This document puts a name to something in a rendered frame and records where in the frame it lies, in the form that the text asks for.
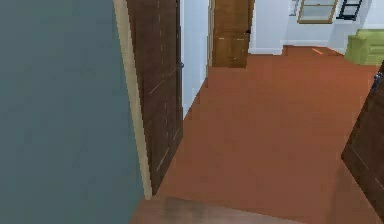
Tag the dark brown room door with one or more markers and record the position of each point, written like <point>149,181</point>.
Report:
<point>156,83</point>

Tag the light brown wooden door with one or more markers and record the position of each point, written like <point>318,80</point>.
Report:
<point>230,33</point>

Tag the dark brown panelled door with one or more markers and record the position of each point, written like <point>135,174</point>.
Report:
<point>368,156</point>

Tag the green sofa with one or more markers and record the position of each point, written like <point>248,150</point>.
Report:
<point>365,46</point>

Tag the black framed picture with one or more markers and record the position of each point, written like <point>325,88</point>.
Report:
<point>349,9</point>

